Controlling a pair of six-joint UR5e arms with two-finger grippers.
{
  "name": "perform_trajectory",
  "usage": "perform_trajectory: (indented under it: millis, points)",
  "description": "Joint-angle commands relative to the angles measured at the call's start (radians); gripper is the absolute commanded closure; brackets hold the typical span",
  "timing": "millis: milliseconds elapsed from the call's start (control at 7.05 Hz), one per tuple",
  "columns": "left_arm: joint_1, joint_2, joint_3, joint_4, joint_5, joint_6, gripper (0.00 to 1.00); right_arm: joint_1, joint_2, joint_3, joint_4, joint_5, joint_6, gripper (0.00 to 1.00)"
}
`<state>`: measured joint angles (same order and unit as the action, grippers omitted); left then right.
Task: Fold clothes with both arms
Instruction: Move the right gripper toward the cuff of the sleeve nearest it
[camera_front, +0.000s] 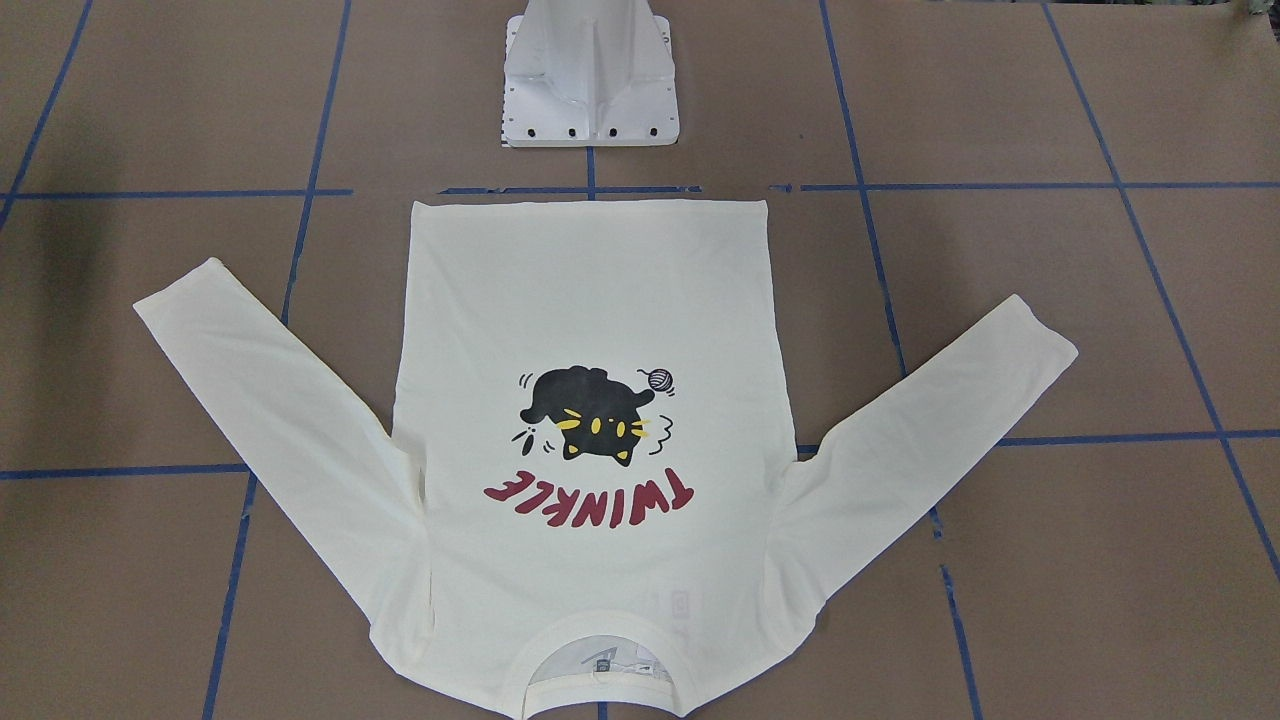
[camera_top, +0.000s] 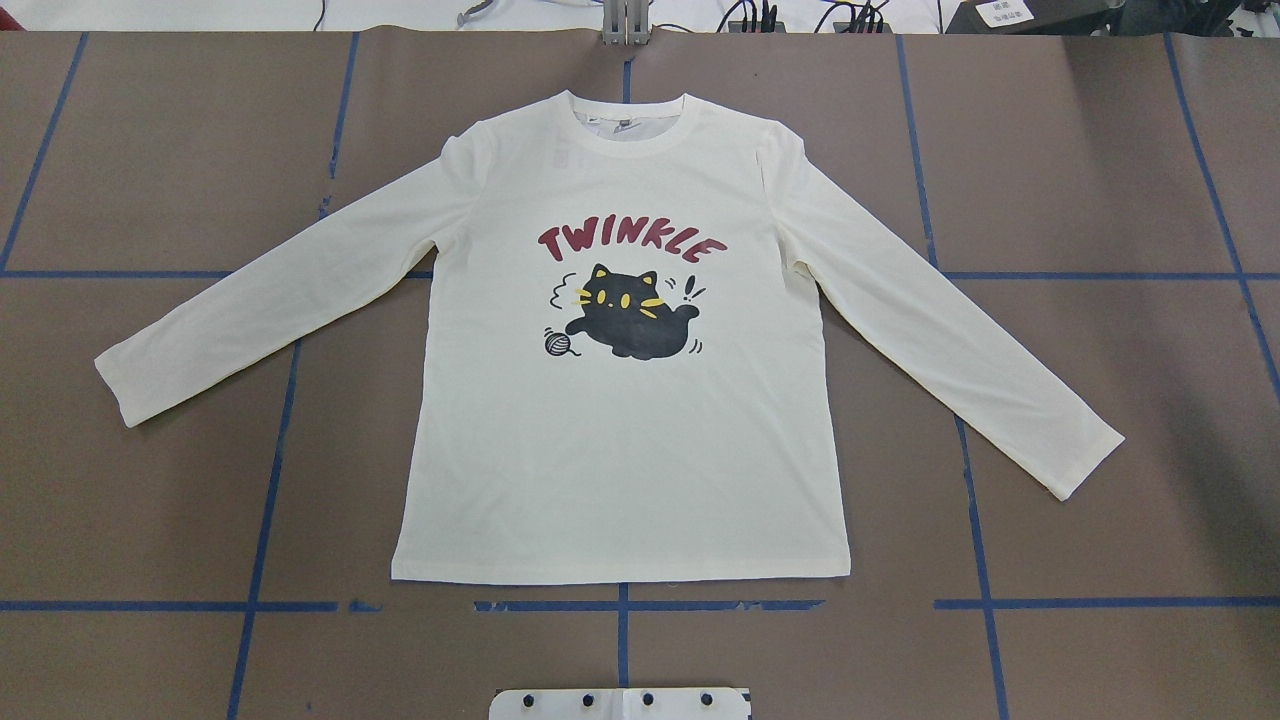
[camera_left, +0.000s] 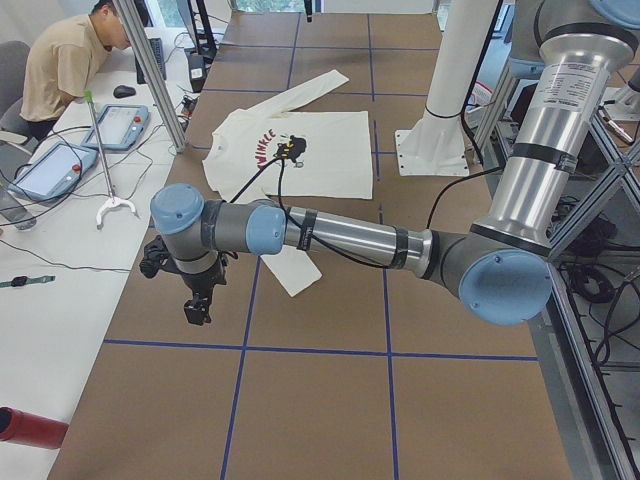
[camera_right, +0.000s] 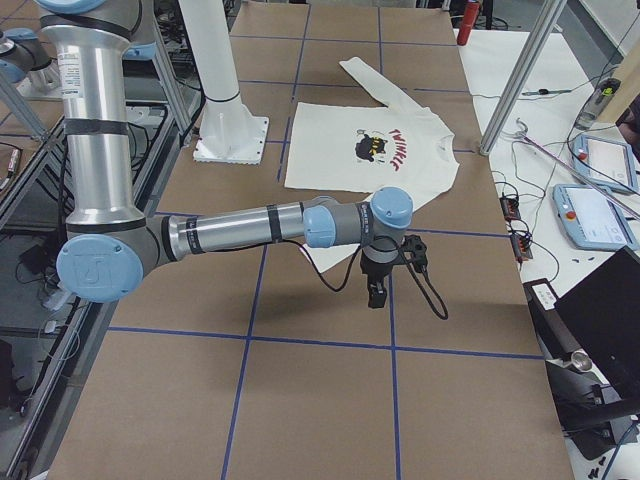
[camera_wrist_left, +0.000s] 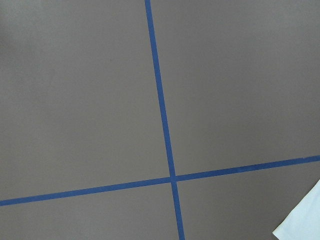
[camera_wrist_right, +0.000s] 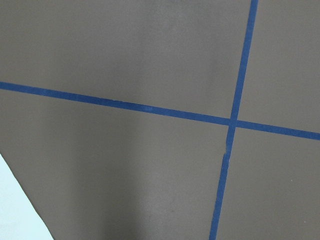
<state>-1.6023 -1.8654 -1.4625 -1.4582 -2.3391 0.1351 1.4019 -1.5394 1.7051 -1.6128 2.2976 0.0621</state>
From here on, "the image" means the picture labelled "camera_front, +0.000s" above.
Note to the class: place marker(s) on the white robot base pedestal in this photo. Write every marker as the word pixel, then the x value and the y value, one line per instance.
pixel 589 74

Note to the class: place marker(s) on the cream long-sleeve cat shirt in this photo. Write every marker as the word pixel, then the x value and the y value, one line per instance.
pixel 590 491

